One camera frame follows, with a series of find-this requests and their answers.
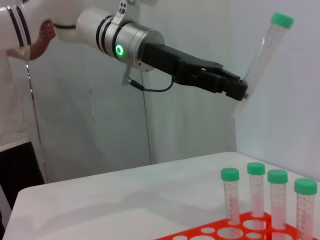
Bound bystander bare forearm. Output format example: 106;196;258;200
29;32;55;61

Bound orange test tube rack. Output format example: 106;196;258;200
154;211;320;240

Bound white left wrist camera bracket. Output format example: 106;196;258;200
109;0;131;86

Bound green-capped clear test tube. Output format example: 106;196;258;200
246;161;266;219
267;169;288;231
231;11;295;120
294;178;318;240
220;167;243;227

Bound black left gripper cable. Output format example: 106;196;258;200
124;74;175;93

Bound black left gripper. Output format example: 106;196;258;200
141;42;249;102

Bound bystander bare hand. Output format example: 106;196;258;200
39;20;56;38

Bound thin dark hanging cable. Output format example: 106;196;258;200
140;69;153;166

